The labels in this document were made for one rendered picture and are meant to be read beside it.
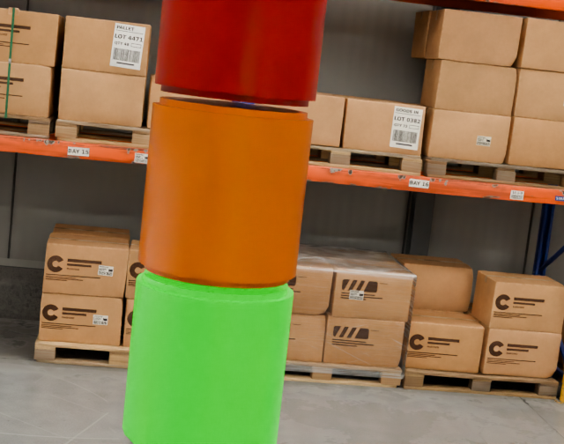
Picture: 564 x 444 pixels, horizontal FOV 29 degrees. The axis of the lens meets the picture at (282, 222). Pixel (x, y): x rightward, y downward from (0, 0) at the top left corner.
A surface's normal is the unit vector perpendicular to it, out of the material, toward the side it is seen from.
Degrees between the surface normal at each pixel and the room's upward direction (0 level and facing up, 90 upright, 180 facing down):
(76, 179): 90
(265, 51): 90
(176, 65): 90
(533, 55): 90
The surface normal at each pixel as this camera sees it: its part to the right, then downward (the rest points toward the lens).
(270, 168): 0.50, 0.18
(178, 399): -0.25, 0.11
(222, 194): 0.00, 0.14
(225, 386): 0.26, 0.16
